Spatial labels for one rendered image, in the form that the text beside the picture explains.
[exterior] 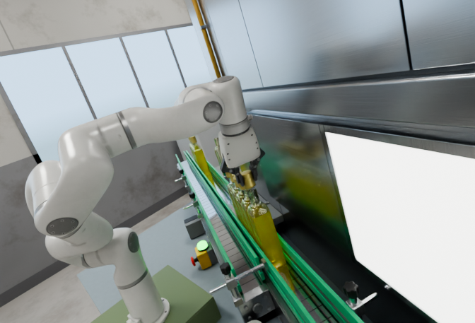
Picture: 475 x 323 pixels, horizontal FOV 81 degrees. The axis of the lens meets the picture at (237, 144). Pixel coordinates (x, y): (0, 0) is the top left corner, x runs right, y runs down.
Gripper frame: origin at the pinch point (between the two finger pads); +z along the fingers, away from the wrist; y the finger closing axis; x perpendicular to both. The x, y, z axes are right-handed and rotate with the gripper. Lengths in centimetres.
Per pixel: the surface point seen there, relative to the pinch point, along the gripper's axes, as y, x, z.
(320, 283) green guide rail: -2.9, 28.2, 15.7
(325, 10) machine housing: -14.4, 20.0, -39.8
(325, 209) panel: -11.7, 19.6, 4.2
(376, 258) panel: -11.8, 35.1, 5.4
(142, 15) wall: -19, -374, -42
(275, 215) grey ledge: -12.8, -16.3, 36.0
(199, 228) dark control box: 17, -47, 54
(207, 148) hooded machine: -32, -252, 122
